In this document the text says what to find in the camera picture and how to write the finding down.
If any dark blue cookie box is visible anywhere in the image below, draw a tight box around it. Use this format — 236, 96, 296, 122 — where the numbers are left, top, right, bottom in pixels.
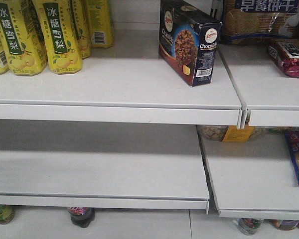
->
158, 0, 222, 87

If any white drinks shelf unit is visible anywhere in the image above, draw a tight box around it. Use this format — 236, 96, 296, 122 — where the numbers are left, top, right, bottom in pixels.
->
0, 0, 299, 220

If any red snack pack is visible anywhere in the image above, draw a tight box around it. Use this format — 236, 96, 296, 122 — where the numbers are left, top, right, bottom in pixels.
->
268, 39, 299, 78

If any yellow label snack bag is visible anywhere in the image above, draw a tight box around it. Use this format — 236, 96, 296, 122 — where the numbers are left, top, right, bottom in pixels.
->
197, 125, 266, 142

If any bottle under right shelf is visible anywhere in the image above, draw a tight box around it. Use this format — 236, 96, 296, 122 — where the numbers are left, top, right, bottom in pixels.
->
238, 218, 264, 236

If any green label bottle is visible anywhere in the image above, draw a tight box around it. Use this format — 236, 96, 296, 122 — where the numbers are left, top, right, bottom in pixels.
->
0, 204, 14, 225

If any breakfast biscuit bag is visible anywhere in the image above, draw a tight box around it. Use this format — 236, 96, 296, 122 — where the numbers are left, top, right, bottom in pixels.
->
221, 0, 299, 45

